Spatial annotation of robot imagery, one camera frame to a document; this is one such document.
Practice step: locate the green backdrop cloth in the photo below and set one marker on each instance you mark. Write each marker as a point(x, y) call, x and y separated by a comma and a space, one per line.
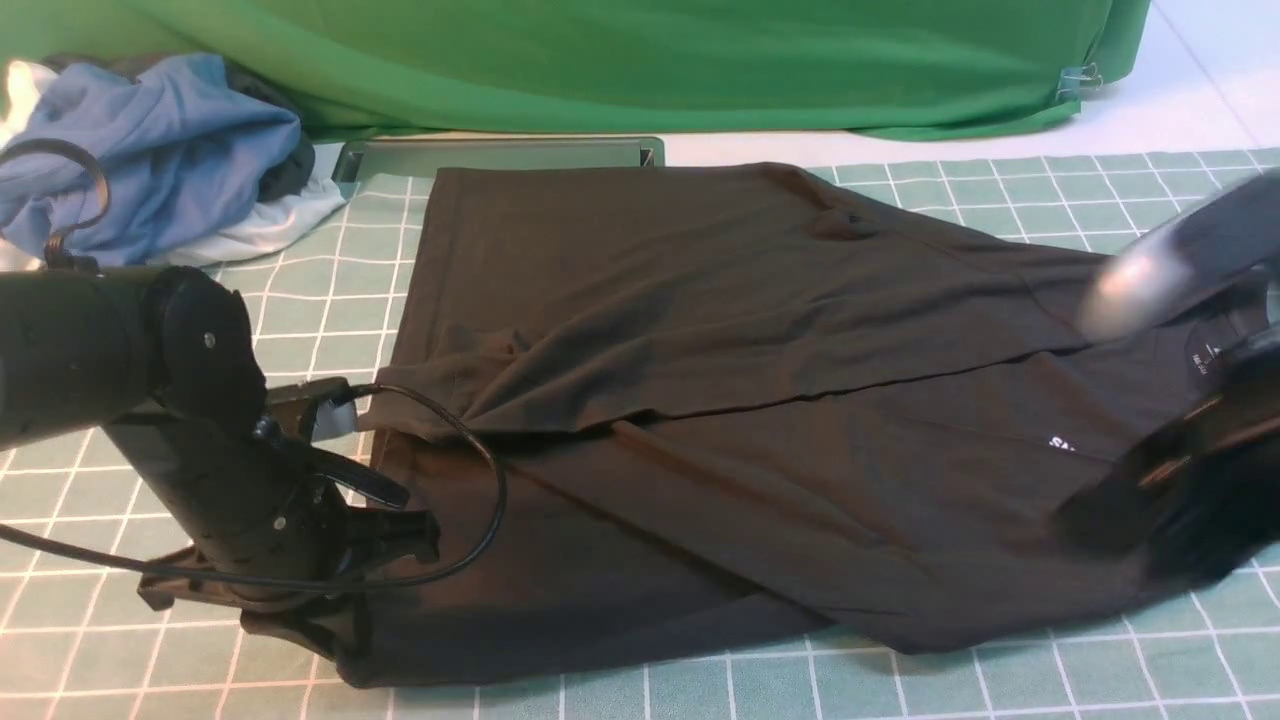
point(915, 71)

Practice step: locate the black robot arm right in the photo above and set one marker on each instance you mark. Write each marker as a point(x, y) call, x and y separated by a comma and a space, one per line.
point(1193, 256)

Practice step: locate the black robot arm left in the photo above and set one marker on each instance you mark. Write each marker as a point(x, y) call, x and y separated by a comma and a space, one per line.
point(161, 360)

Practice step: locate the green checkered tablecloth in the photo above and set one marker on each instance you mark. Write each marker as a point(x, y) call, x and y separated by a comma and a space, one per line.
point(79, 644)

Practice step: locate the dark gray long-sleeve shirt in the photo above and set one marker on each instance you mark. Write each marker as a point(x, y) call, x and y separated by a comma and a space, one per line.
point(738, 404)

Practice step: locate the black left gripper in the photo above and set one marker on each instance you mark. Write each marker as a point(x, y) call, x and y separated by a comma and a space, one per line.
point(269, 512)

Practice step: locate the blue crumpled garment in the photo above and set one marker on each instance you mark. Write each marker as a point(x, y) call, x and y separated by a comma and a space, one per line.
point(126, 169)

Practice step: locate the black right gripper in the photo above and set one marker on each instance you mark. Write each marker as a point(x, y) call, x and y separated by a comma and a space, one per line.
point(1199, 497)

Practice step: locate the metal binder clip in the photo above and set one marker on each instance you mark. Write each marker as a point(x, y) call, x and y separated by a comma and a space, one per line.
point(1077, 82)

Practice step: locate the white crumpled garment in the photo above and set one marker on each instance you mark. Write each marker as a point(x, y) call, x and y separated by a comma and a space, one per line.
point(270, 227)

